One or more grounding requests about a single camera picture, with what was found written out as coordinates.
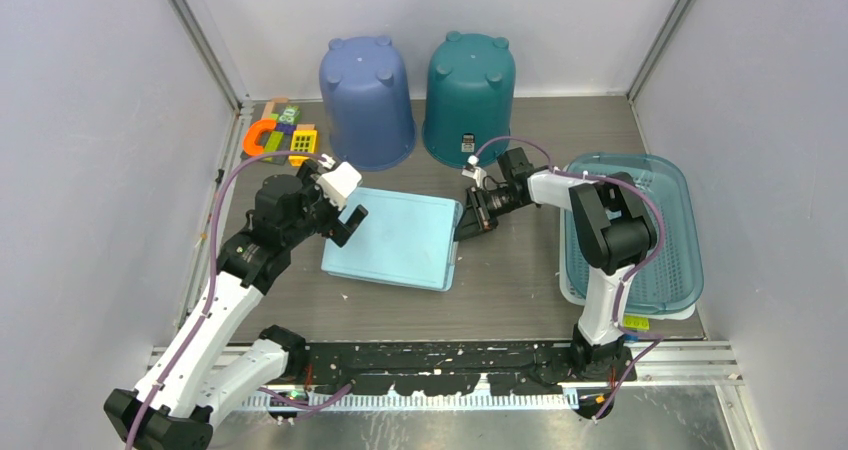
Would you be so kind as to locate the yellow toy block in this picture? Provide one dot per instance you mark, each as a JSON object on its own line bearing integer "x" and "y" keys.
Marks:
{"x": 304, "y": 140}

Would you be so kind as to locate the orange toy arch block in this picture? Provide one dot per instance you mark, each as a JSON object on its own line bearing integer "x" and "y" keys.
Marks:
{"x": 251, "y": 144}

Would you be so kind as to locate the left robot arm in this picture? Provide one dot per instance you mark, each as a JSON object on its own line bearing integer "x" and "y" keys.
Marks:
{"x": 180, "y": 402}

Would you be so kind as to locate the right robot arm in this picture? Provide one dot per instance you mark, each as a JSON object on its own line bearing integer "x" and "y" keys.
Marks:
{"x": 616, "y": 230}

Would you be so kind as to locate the green numbered toy block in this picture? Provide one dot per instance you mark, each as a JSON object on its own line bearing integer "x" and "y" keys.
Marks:
{"x": 290, "y": 115}

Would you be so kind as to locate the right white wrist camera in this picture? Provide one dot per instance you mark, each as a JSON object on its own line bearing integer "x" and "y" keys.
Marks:
{"x": 474, "y": 171}

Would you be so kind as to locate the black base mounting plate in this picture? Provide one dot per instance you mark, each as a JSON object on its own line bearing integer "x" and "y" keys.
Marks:
{"x": 452, "y": 368}

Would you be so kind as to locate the lime green long brick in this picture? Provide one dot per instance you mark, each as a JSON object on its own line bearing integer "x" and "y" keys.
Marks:
{"x": 274, "y": 143}

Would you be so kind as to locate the purple toy block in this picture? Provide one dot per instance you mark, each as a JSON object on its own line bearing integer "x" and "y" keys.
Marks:
{"x": 286, "y": 128}

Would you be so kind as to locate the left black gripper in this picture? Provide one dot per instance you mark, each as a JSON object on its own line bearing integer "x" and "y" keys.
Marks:
{"x": 335, "y": 227}

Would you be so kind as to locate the white cable duct strip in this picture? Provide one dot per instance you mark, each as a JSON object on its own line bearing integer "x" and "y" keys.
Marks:
{"x": 477, "y": 400}

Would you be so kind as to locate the teal plastic bucket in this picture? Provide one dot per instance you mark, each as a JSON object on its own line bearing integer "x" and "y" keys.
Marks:
{"x": 470, "y": 88}

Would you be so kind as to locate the blue plastic bucket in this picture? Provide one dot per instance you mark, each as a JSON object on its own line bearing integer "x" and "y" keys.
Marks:
{"x": 365, "y": 92}

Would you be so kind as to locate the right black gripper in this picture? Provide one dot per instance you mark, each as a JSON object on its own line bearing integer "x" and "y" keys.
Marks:
{"x": 477, "y": 217}

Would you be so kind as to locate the lime green toy brick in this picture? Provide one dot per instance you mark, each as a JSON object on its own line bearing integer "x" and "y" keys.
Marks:
{"x": 636, "y": 323}

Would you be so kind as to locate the teal plastic basket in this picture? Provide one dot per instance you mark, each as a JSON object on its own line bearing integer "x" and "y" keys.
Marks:
{"x": 670, "y": 285}

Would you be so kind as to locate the light blue plastic basket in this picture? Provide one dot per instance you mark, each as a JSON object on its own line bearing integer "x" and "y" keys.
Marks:
{"x": 405, "y": 240}

